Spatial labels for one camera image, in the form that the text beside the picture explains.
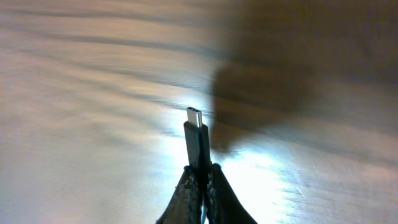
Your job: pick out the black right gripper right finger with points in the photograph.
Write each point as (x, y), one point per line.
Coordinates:
(223, 206)

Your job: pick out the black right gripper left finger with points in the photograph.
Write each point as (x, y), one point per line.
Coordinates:
(185, 204)

